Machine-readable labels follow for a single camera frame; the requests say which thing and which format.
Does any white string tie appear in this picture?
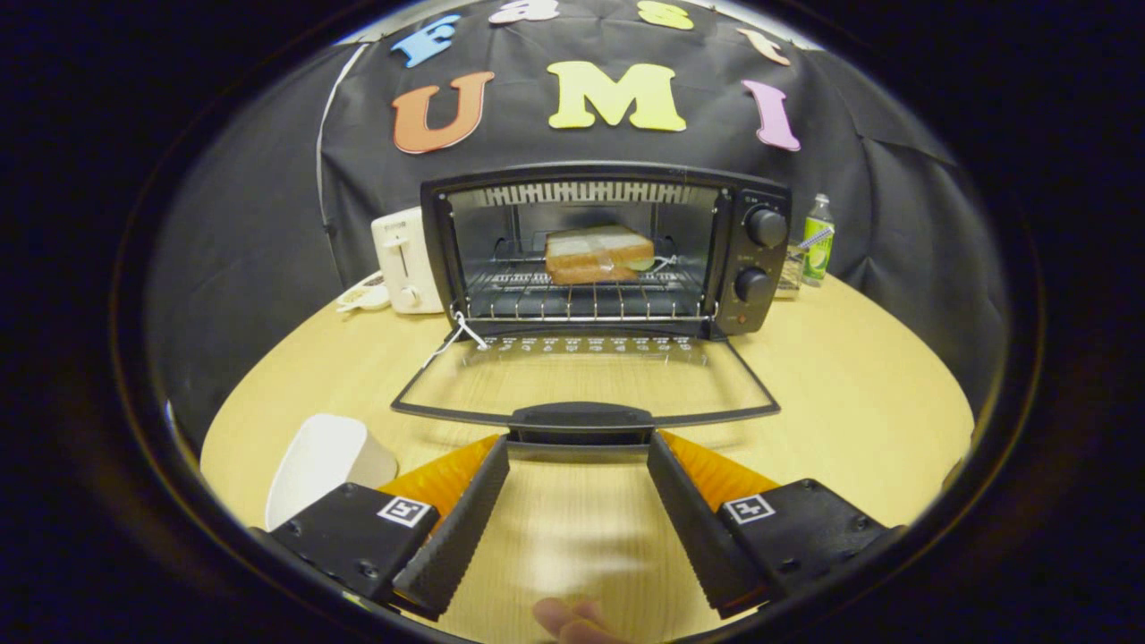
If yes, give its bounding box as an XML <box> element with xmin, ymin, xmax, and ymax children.
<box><xmin>420</xmin><ymin>310</ymin><xmax>490</xmax><ymax>369</ymax></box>

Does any black toaster oven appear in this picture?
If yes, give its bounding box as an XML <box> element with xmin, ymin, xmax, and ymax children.
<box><xmin>391</xmin><ymin>161</ymin><xmax>793</xmax><ymax>448</ymax></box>

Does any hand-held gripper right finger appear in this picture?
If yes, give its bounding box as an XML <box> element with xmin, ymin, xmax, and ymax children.
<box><xmin>646</xmin><ymin>429</ymin><xmax>906</xmax><ymax>620</ymax></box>

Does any white pop-up toaster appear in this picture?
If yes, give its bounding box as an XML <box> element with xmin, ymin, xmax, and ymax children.
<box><xmin>370</xmin><ymin>207</ymin><xmax>445</xmax><ymax>316</ymax></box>

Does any black backdrop cloth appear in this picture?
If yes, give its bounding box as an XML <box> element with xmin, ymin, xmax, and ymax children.
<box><xmin>143</xmin><ymin>0</ymin><xmax>1012</xmax><ymax>448</ymax></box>

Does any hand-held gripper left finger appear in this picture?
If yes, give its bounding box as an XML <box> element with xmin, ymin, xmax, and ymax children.
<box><xmin>268</xmin><ymin>434</ymin><xmax>511</xmax><ymax>621</ymax></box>

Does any green plastic bottle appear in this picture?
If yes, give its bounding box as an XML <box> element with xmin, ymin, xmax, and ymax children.
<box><xmin>801</xmin><ymin>193</ymin><xmax>836</xmax><ymax>288</ymax></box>

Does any white rectangular tray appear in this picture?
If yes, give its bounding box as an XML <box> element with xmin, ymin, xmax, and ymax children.
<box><xmin>265</xmin><ymin>412</ymin><xmax>400</xmax><ymax>532</ymax></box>

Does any sandwich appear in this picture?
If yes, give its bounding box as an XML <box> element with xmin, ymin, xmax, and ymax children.
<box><xmin>545</xmin><ymin>225</ymin><xmax>657</xmax><ymax>286</ymax></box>

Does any small white dish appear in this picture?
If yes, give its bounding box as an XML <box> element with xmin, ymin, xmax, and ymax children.
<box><xmin>336</xmin><ymin>271</ymin><xmax>392</xmax><ymax>314</ymax></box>

